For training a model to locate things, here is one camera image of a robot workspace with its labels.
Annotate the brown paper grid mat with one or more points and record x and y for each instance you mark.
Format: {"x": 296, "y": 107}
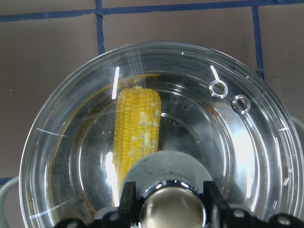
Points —
{"x": 43, "y": 41}

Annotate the yellow corn cob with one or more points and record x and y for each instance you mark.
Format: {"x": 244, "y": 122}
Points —
{"x": 136, "y": 131}

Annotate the pale green cooking pot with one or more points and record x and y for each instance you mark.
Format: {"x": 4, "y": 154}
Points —
{"x": 152, "y": 142}

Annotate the glass pot lid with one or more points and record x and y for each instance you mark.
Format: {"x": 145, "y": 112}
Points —
{"x": 164, "y": 133}

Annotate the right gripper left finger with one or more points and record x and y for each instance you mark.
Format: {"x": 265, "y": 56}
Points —
{"x": 122, "y": 216}

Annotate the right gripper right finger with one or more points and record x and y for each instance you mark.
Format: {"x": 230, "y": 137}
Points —
{"x": 220, "y": 215}

